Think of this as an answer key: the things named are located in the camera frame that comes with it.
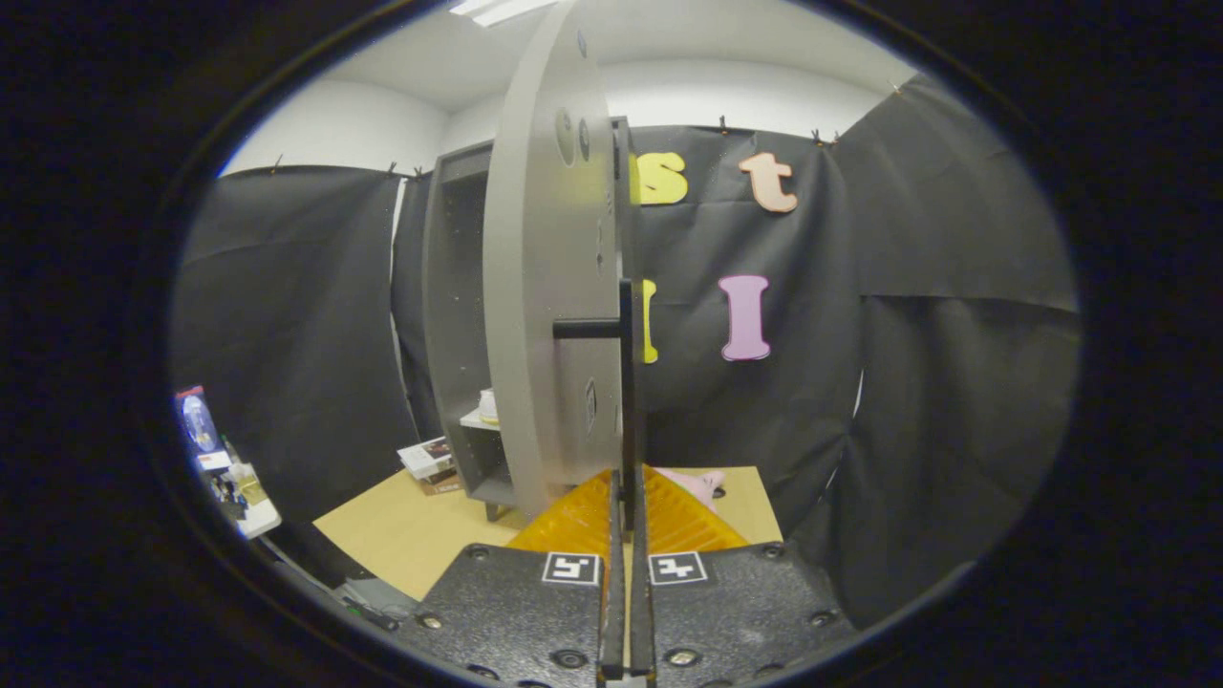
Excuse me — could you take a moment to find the white book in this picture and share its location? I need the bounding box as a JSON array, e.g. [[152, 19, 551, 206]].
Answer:
[[398, 438, 455, 479]]

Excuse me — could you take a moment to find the long ceiling light panel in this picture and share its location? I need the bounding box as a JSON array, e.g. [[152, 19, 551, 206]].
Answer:
[[449, 0, 560, 28]]

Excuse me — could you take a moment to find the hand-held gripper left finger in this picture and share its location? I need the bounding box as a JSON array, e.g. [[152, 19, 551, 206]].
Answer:
[[397, 468, 627, 684]]

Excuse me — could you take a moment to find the grey shoe cabinet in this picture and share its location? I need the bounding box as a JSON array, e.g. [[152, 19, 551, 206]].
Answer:
[[421, 117, 633, 524]]

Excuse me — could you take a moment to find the black backdrop cloth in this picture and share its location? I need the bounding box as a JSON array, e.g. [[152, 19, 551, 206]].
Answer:
[[170, 75, 1081, 632]]

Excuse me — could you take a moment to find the light grey shoe cabinet door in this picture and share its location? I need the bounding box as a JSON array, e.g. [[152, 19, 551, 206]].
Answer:
[[483, 0, 646, 531]]

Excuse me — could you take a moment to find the green and pink plush toy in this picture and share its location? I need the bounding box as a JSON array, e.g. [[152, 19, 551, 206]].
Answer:
[[659, 466, 725, 512]]

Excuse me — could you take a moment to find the blue printed sign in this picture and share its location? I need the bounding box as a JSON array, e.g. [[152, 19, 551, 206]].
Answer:
[[175, 385, 223, 458]]

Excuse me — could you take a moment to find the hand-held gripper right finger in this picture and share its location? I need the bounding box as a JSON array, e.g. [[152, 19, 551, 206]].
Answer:
[[631, 465, 861, 684]]

